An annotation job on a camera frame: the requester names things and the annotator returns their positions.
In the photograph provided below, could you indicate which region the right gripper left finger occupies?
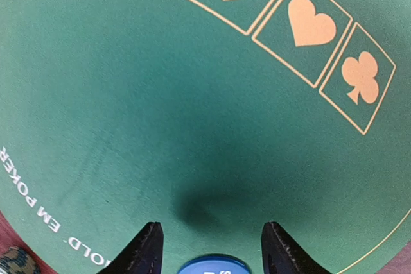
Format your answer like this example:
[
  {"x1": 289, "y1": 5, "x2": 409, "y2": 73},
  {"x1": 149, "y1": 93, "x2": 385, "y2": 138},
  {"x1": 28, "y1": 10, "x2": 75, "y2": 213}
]
[{"x1": 98, "y1": 222, "x2": 164, "y2": 274}]

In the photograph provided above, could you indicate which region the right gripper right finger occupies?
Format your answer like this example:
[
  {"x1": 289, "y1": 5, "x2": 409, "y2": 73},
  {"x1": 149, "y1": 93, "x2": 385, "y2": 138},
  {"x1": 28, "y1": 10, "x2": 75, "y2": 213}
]
[{"x1": 261, "y1": 221, "x2": 330, "y2": 274}]

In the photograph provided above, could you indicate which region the round green poker mat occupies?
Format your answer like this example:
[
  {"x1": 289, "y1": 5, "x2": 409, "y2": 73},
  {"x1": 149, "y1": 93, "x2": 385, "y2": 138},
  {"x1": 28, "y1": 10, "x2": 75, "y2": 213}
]
[{"x1": 1, "y1": 0, "x2": 410, "y2": 273}]

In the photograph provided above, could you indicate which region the blue small blind button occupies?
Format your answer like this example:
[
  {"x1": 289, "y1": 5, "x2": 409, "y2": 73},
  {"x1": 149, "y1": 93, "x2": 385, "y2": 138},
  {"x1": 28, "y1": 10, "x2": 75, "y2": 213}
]
[{"x1": 177, "y1": 255, "x2": 250, "y2": 274}]

